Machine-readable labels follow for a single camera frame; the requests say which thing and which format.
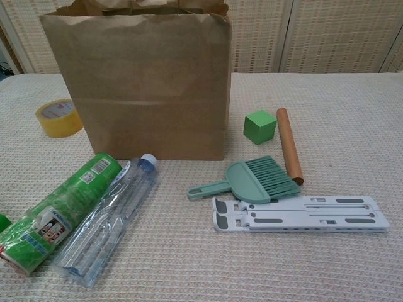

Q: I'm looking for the transparent water bottle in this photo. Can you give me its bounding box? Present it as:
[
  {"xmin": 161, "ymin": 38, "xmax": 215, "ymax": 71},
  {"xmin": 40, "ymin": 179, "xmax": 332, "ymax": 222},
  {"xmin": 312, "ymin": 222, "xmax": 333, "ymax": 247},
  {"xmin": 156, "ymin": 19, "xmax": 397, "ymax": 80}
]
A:
[{"xmin": 52, "ymin": 153, "xmax": 159, "ymax": 288}]

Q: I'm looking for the green tube package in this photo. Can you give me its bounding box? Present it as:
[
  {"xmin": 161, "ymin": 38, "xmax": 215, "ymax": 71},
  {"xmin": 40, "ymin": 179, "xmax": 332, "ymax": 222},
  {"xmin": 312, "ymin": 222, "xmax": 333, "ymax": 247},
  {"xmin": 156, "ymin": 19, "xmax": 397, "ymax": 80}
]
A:
[{"xmin": 0, "ymin": 152, "xmax": 123, "ymax": 277}]

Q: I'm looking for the small green object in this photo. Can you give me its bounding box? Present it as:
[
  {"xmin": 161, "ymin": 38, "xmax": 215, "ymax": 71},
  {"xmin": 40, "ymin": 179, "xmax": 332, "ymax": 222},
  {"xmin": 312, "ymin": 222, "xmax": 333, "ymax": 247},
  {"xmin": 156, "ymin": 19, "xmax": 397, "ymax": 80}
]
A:
[{"xmin": 0, "ymin": 213, "xmax": 13, "ymax": 234}]

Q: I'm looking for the green hand brush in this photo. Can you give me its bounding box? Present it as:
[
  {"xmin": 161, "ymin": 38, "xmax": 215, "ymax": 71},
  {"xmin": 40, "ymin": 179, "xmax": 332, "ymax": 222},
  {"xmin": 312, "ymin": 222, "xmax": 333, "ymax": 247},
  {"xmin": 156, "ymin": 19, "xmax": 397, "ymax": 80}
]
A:
[{"xmin": 186, "ymin": 155, "xmax": 300, "ymax": 203}]

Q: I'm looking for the brown paper bag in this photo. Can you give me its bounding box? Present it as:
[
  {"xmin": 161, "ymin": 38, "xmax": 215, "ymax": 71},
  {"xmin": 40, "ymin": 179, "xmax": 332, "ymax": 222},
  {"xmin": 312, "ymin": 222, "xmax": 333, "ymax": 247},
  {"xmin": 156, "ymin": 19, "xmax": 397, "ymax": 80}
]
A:
[{"xmin": 38, "ymin": 0, "xmax": 233, "ymax": 161}]

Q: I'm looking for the green cube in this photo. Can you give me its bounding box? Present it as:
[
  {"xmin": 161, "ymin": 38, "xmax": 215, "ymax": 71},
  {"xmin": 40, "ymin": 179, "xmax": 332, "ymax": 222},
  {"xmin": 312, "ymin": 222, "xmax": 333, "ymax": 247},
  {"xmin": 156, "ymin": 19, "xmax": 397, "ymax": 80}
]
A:
[{"xmin": 242, "ymin": 109, "xmax": 278, "ymax": 145}]

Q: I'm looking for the brown cardboard tube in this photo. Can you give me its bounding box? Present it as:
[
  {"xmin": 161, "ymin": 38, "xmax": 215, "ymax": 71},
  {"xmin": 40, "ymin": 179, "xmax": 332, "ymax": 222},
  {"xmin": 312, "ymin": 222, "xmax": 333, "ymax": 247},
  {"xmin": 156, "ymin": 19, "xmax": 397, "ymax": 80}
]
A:
[{"xmin": 276, "ymin": 107, "xmax": 305, "ymax": 186}]

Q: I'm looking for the beige woven tablecloth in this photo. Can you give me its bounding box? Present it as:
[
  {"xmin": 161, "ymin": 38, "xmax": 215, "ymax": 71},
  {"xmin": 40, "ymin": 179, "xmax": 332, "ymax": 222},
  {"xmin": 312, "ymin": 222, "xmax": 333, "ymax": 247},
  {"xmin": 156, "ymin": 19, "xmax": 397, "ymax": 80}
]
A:
[{"xmin": 0, "ymin": 72, "xmax": 403, "ymax": 302}]

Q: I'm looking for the white folding laptop stand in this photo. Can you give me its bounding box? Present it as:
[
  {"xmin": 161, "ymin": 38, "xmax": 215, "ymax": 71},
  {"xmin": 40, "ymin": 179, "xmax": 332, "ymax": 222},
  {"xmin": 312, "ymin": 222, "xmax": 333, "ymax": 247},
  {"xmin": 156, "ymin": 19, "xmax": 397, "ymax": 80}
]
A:
[{"xmin": 211, "ymin": 195, "xmax": 390, "ymax": 234}]

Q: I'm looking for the yellow tape roll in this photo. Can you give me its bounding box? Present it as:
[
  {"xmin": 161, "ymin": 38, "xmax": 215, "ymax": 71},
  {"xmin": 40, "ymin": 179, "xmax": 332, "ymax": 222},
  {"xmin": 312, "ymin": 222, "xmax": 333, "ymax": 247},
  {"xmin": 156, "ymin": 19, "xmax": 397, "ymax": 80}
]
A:
[{"xmin": 35, "ymin": 99, "xmax": 84, "ymax": 138}]

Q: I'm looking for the bamboo folding screen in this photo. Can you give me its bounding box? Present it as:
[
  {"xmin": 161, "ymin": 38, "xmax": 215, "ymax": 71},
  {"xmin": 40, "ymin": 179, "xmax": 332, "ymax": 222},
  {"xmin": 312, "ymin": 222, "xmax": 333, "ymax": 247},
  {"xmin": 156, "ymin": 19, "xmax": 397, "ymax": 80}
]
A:
[{"xmin": 0, "ymin": 0, "xmax": 403, "ymax": 75}]

